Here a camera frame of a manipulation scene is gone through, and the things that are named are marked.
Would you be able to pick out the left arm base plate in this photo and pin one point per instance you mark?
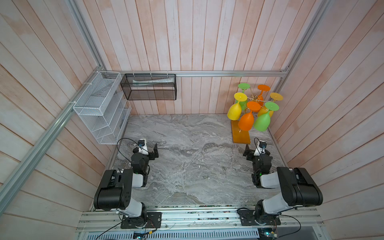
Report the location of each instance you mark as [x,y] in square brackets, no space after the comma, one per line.
[147,220]

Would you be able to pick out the yellow wine glass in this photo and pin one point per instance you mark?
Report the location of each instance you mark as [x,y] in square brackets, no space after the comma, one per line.
[235,110]
[269,107]

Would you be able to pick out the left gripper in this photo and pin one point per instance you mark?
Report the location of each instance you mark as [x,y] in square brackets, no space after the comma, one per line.
[151,153]

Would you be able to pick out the left yellow wine glass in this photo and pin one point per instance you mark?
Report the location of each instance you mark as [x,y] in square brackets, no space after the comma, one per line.
[235,110]

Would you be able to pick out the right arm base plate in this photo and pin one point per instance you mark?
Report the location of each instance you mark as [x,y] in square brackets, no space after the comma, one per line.
[257,218]

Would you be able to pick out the right yellow wine glass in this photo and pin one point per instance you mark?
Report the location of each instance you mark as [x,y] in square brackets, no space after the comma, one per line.
[269,107]

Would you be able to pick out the green wine glass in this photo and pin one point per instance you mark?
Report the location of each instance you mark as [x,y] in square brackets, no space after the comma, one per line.
[244,87]
[263,121]

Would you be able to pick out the orange wooden rack base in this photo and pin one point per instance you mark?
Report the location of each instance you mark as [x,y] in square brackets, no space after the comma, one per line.
[239,136]

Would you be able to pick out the white mesh shelf organizer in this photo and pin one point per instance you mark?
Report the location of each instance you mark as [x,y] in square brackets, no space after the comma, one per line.
[103,108]

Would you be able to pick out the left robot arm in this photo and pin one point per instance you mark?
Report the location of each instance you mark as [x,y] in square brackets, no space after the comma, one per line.
[115,189]

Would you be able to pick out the black mesh wall basket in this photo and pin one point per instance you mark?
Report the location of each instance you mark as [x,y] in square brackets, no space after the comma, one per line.
[149,87]

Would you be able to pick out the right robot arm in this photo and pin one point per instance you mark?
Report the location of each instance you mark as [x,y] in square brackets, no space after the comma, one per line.
[297,188]

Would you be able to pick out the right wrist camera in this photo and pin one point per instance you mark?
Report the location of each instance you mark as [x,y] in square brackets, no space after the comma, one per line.
[261,147]

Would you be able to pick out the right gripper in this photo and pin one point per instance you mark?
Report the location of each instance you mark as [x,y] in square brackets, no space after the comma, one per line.
[250,153]

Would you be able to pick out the orange wine glass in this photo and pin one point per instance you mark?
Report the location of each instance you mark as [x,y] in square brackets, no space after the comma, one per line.
[247,120]
[260,98]

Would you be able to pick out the aluminium mounting rail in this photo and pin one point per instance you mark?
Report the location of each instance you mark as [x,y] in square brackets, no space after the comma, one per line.
[193,218]

